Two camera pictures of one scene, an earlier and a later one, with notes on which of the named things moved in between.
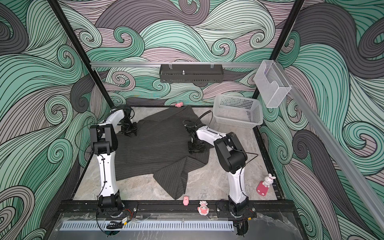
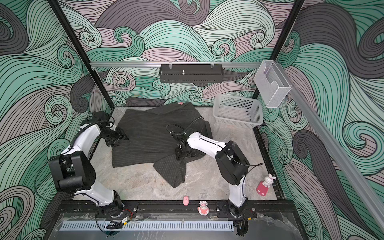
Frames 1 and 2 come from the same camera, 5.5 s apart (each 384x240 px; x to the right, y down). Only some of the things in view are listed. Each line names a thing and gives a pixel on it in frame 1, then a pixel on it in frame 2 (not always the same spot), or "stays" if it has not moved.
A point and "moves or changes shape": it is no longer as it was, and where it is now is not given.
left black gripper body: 128,127 -> 112,136
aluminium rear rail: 174,65 stays
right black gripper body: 195,147 -> 181,152
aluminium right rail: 356,181 stays
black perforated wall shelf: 191,73 stays
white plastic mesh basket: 238,111 stays
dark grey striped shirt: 159,148 moves or changes shape
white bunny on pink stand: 262,187 stays
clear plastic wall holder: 272,83 stays
